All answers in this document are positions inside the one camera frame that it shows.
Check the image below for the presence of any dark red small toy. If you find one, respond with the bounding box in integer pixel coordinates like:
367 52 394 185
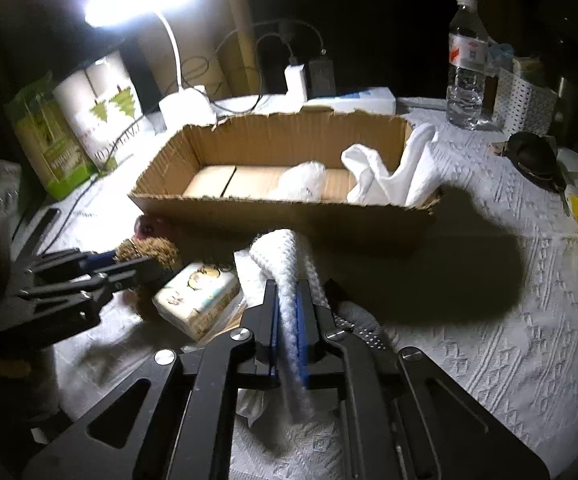
135 214 170 241

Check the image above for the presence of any white towel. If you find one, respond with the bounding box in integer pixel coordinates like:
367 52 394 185
341 122 440 208

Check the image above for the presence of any printed tissue packet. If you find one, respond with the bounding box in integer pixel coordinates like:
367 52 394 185
151 260 242 343

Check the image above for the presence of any white textured tablecloth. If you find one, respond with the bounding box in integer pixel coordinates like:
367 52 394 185
34 95 578 480

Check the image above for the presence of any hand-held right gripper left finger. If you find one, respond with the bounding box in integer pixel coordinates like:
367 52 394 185
22 280 282 480

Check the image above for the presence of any tree print toilet roll pack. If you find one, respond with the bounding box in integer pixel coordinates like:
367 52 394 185
52 50 146 172

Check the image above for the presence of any black power adapter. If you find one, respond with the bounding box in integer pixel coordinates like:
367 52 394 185
308 50 338 99

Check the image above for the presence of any green paper pack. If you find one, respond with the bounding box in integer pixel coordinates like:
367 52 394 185
6 72 101 202

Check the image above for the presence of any white charger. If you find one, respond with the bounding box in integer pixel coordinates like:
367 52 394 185
284 62 310 102

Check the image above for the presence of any white desk lamp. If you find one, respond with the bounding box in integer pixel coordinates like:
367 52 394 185
84 0 218 130

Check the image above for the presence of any grey dotted sock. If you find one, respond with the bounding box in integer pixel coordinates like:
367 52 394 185
329 300 401 356

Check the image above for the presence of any black pouch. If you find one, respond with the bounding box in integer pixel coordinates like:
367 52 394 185
506 131 568 194

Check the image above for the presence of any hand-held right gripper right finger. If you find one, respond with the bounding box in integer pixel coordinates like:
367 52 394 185
296 280 552 480

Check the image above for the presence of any clear water bottle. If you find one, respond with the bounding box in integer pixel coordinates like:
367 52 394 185
445 0 490 131

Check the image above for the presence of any white knitted sock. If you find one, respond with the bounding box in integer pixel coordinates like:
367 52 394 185
249 229 331 426

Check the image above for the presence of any white and blue flat box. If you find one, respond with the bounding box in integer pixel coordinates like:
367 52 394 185
301 85 398 116

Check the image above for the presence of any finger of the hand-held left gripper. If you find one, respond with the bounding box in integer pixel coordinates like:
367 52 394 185
18 247 126 292
18 256 164 322

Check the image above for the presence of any cardboard box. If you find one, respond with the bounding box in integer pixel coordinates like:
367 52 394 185
128 110 444 257

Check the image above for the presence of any thin black cable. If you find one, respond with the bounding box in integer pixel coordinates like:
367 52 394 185
44 114 153 247

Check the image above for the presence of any brown plush toy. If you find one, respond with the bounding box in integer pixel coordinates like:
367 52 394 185
114 237 181 322

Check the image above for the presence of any white perforated basket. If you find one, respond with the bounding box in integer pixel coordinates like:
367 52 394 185
491 55 563 136

